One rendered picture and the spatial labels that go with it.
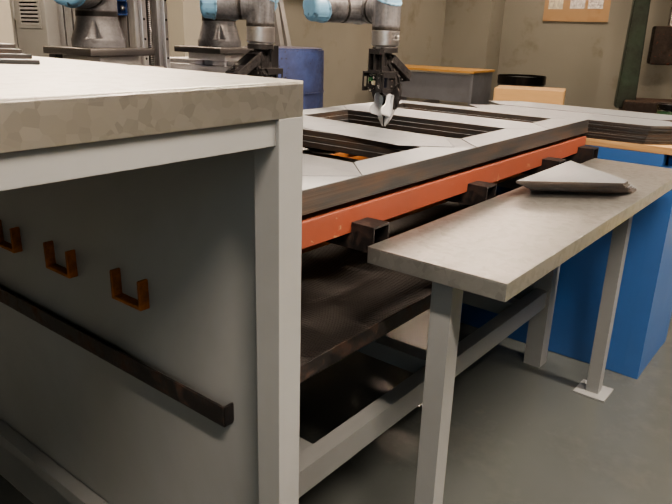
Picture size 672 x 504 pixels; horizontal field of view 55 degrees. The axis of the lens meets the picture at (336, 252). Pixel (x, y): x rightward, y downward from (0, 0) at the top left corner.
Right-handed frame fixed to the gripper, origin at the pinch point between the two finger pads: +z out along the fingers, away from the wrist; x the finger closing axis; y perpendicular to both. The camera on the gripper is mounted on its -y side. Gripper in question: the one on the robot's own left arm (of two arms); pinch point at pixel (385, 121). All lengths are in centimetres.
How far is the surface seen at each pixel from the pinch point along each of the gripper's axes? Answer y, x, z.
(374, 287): 41, 27, 31
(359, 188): 62, 37, 3
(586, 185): 1, 58, 9
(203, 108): 112, 55, -17
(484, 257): 58, 61, 11
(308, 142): 27.2, -5.3, 3.6
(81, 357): 98, 0, 36
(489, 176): 8.1, 37.1, 8.8
